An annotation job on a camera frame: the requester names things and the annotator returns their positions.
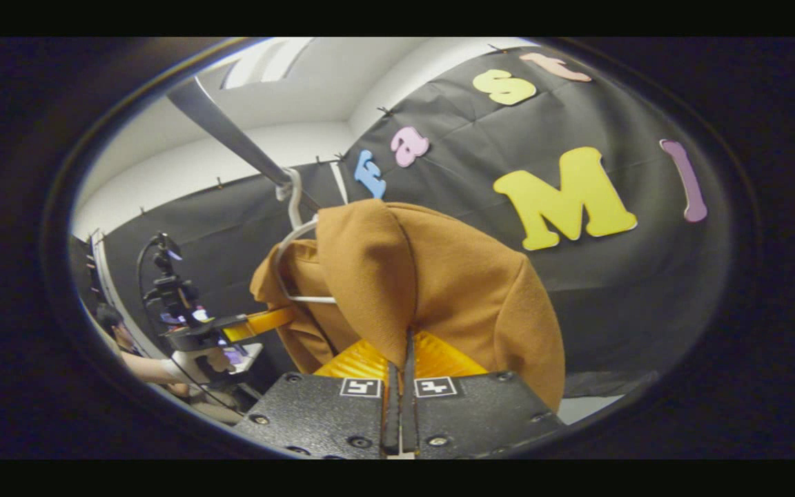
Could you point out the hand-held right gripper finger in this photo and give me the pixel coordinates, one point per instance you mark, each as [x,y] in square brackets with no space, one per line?
[392,414]
[409,414]

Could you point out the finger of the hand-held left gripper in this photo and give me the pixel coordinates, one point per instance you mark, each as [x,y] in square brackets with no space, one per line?
[266,322]

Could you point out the brown shirt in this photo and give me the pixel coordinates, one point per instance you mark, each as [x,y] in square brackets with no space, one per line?
[439,276]

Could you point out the white clothes hanger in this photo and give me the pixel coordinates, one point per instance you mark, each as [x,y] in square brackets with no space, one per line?
[294,200]

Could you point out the black clothes rack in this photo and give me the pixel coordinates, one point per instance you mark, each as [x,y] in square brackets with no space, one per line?
[232,134]

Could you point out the white side desk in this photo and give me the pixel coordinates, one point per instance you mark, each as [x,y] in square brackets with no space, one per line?
[254,353]

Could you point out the person's head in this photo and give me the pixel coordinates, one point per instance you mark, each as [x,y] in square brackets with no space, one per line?
[111,324]

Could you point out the ceiling light panel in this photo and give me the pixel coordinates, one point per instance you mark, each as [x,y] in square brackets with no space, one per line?
[266,62]

